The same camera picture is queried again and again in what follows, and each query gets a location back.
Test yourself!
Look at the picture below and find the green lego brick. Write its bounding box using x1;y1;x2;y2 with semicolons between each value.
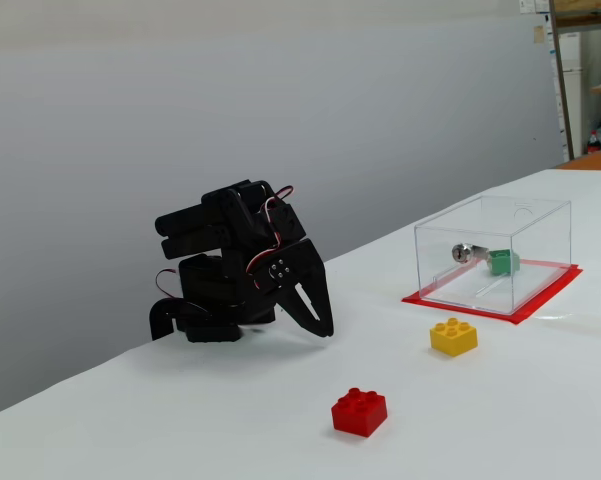
485;248;521;277

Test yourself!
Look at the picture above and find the silver cam lock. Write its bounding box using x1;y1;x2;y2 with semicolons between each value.
450;243;490;265

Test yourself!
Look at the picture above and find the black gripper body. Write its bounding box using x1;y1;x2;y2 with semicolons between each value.
252;238;326;297

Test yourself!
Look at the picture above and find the red white base wire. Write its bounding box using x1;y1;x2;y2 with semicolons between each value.
155;268;181;301

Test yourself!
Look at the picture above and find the black table clamp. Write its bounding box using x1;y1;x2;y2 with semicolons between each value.
148;297;211;342

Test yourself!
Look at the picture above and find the red tape square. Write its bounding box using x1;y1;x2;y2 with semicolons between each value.
401;255;584;327

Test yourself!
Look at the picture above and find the orange wooden table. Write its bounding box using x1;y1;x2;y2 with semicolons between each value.
554;150;601;171

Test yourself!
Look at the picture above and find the red lego brick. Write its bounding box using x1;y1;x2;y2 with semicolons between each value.
330;387;389;439

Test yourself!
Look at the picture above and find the red white wrist wire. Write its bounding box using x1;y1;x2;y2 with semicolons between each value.
244;185;296;281

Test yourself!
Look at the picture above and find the white cabinet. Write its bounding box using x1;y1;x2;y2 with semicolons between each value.
559;32;584;151

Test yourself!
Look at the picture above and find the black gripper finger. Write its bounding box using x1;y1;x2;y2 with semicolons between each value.
278;284;327;339
304;264;335;338

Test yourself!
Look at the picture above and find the metal shelf frame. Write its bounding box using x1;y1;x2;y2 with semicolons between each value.
548;0;601;161

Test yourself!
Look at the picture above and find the yellow lego brick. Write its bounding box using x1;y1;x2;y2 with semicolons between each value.
429;317;479;358

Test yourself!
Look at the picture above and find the transparent plastic box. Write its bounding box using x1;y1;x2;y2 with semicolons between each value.
413;194;572;316

